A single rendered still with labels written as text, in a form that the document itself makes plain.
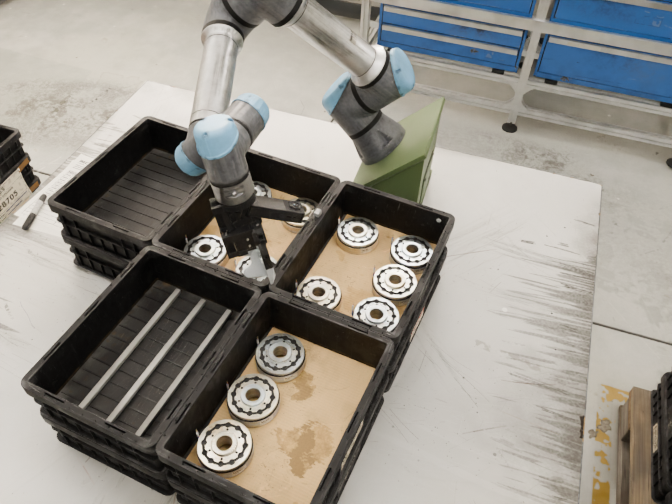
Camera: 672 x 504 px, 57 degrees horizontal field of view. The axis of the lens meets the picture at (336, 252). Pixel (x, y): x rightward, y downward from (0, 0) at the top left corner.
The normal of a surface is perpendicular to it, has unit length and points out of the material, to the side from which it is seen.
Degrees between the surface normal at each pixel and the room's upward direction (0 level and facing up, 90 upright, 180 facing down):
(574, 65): 90
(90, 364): 0
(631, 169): 0
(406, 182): 90
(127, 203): 0
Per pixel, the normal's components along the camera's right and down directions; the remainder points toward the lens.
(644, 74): -0.33, 0.69
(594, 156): 0.03, -0.68
